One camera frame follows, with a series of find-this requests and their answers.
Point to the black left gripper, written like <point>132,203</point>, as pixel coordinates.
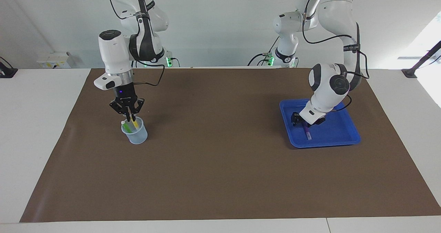
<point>320,120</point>

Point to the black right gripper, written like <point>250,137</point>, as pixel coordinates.
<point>125,93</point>

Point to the purple marker pen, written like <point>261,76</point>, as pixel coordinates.
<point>307,132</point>

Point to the green marker pen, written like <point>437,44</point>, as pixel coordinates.
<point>127,127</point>

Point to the yellow marker pen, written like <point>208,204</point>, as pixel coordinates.
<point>136,125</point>

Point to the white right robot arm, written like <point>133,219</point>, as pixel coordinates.
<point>113,54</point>

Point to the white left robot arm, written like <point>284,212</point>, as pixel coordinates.
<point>327,88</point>

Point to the translucent plastic cup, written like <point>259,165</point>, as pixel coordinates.
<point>139,136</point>

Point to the blue plastic tray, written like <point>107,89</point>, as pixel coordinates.
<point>337,133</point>

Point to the brown table mat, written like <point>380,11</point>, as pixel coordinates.
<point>220,157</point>

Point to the black clamp stand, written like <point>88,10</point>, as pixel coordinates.
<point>422,61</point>

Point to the white wall outlet box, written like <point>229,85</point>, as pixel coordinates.
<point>53,61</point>

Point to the black desk mount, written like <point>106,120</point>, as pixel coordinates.
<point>8,73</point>

